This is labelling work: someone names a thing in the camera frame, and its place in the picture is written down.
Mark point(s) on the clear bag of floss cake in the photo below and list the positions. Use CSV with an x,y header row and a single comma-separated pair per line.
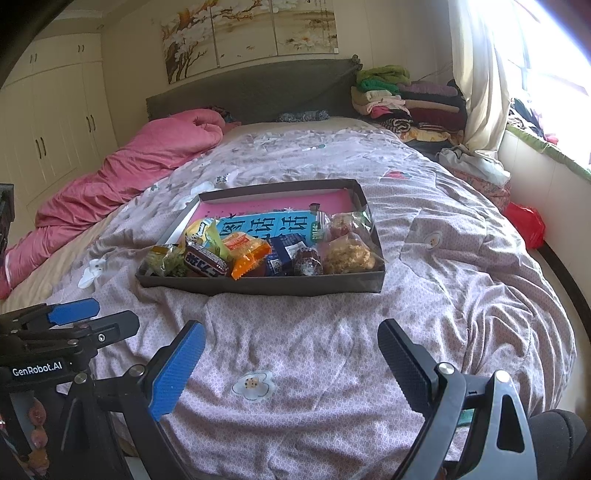
x,y
348,256

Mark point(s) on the lime green snack packet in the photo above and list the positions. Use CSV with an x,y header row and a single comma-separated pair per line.
x,y
217,242

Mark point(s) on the floral painting panel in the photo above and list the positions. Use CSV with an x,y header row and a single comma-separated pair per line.
x,y
304,27
244,32
189,41

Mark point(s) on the pink quilt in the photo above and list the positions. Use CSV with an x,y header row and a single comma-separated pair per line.
x,y
115,180

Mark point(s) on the gray cardboard box tray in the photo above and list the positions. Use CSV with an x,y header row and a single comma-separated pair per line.
x,y
258,286

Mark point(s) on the dark patterned pillow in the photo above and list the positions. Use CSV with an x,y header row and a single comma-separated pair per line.
x,y
302,115

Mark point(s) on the yellow snack packet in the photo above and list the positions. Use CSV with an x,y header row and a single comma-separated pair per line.
x,y
198,230

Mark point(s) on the orange snack packet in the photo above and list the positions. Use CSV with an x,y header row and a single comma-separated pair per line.
x,y
247,254

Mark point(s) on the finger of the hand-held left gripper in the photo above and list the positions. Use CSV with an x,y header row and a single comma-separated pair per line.
x,y
74,310
111,327

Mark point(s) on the clothes on windowsill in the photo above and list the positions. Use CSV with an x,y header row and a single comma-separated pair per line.
x,y
531,117

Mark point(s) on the pink book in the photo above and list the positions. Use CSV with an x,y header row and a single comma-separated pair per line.
x,y
277,205

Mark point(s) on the window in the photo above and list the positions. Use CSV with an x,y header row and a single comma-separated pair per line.
x,y
554,55

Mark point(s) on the brown chocolate bar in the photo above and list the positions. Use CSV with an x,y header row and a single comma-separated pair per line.
x,y
205,263

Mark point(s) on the clear green candy packet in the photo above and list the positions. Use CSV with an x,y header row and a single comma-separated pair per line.
x,y
166,261

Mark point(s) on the pink floral cloth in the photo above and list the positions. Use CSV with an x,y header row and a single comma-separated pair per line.
x,y
485,191

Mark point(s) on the red plastic bag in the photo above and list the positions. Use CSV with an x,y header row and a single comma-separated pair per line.
x,y
524,224

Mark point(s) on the white wardrobe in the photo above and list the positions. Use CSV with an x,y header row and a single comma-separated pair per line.
x,y
60,115

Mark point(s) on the pile of folded clothes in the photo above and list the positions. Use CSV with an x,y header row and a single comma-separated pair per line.
x,y
411,101

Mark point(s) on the blue snack packet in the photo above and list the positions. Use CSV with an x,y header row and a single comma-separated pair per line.
x,y
281,258

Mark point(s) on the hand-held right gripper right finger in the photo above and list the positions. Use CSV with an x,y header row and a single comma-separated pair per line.
x,y
406,364

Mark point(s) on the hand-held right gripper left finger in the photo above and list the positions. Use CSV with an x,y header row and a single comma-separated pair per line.
x,y
178,369

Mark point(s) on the dark cloth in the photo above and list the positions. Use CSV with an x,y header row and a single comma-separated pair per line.
x,y
558,447

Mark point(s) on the green windowsill mat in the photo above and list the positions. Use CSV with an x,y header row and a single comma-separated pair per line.
x,y
549,150

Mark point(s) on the person's left hand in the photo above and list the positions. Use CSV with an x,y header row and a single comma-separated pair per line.
x,y
37,413

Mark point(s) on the cream curtain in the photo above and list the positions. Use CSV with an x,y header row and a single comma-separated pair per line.
x,y
480,92

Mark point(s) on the beige bed sheet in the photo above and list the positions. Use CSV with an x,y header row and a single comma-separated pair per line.
x,y
46,277

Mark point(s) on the clear red candy packet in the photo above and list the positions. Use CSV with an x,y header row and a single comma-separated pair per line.
x,y
346,224

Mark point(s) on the gray headboard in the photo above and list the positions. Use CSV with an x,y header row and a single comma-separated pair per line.
x,y
254,90

